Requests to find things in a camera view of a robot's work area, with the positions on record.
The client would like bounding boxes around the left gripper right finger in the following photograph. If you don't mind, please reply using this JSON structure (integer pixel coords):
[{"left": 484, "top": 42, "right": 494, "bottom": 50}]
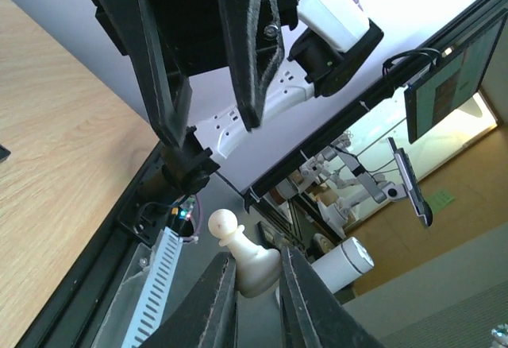
[{"left": 279, "top": 247, "right": 383, "bottom": 348}]

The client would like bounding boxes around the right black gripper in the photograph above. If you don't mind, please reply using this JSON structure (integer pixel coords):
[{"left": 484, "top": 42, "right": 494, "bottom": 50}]
[{"left": 91, "top": 0, "right": 298, "bottom": 149}]

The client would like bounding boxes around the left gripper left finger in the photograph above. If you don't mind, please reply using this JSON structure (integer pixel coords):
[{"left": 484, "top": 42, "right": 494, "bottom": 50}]
[{"left": 141, "top": 252, "right": 238, "bottom": 348}]

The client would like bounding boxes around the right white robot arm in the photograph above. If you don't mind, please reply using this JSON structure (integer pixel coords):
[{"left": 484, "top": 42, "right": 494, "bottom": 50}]
[{"left": 91, "top": 0, "right": 383, "bottom": 200}]

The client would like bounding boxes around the white cylinder in background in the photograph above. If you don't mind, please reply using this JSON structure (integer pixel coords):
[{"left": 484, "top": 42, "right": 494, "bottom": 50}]
[{"left": 311, "top": 237, "right": 375, "bottom": 293}]

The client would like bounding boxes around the computer monitor in background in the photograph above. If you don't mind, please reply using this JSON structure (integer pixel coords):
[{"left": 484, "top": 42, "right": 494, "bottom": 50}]
[{"left": 404, "top": 9, "right": 507, "bottom": 144}]

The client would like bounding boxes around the light blue cable duct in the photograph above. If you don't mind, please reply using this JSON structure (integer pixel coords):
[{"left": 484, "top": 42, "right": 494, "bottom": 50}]
[{"left": 121, "top": 227, "right": 183, "bottom": 347}]

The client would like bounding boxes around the black aluminium rail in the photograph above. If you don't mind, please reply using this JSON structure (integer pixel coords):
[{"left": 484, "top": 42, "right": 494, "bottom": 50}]
[{"left": 18, "top": 0, "right": 505, "bottom": 347}]

